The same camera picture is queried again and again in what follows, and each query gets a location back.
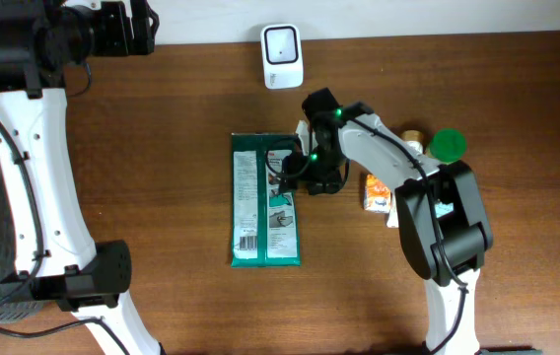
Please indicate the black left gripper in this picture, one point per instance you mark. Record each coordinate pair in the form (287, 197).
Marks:
(121, 43)

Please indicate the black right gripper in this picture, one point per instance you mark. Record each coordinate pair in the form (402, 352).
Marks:
(332, 179)

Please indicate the orange tissue packet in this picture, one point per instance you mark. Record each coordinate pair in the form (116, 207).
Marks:
(377, 196)

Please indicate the green 3M gloves package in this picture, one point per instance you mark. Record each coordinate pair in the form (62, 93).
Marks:
(265, 225)

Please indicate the white tube gold cap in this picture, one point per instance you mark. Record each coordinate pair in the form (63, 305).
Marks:
(414, 139)

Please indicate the light green wipes packet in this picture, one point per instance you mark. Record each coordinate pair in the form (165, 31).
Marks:
(443, 209)

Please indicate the green lid jar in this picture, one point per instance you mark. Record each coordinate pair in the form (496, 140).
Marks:
(447, 146)

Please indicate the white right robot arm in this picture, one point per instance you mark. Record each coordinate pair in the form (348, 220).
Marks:
(443, 227)

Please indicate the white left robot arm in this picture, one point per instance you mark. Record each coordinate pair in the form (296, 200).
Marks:
(47, 253)

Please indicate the white barcode scanner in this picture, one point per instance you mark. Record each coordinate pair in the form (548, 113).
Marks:
(282, 57)

